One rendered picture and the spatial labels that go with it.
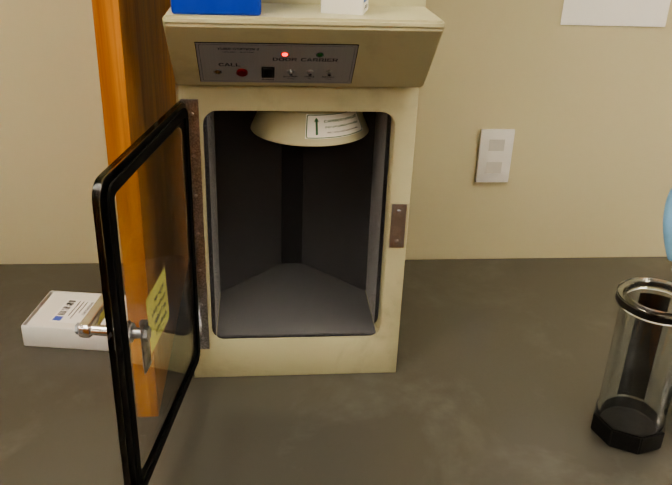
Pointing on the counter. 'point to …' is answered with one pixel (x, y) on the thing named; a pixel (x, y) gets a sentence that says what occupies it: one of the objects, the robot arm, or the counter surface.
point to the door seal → (123, 289)
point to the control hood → (277, 27)
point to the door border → (117, 300)
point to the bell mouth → (310, 127)
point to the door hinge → (198, 218)
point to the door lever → (90, 325)
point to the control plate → (207, 60)
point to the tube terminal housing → (341, 364)
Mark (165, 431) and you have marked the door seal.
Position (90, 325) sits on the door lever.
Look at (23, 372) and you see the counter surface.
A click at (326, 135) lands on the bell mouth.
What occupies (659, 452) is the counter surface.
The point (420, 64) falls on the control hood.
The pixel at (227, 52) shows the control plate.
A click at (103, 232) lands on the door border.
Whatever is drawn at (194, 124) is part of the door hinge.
